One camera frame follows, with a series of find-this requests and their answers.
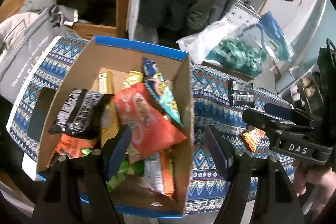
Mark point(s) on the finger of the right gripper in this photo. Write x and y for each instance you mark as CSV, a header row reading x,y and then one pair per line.
x,y
280,131
295,115

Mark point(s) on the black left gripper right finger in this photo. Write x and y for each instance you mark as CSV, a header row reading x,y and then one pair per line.
x,y
275,200

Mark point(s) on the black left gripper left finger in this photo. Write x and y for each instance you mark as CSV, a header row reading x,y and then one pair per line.
x,y
60,201

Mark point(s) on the small orange snack packet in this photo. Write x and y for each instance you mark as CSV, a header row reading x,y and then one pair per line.
x,y
253,137

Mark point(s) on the black snack packet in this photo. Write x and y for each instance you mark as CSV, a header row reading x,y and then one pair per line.
x,y
79,115
241,94

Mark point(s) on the large orange snack bag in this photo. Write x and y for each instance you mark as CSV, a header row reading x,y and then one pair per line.
x,y
150,131

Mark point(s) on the teal snack packet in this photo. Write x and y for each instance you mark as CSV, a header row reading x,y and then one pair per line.
x,y
158,87

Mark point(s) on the person's right hand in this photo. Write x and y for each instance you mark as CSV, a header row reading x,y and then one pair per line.
x,y
322,176

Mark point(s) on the shelf with round items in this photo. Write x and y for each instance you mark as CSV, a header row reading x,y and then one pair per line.
x,y
304,94

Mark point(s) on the patterned blue tablecloth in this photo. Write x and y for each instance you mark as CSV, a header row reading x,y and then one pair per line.
x,y
201,94

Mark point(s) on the green snack packet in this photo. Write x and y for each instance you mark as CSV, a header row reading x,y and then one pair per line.
x,y
126,169

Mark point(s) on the white snack packet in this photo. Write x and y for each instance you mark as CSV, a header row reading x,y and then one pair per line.
x,y
158,170

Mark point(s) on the yellow snack bag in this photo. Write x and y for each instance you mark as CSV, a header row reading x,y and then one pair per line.
x,y
109,119

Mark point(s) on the teal cardboard box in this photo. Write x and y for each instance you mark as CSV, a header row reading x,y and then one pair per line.
x,y
220,61

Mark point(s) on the white plastic bag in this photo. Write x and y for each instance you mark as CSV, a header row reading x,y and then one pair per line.
x,y
199,45

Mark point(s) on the grey tote bag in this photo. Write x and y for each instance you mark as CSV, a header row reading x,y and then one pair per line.
x,y
24,37

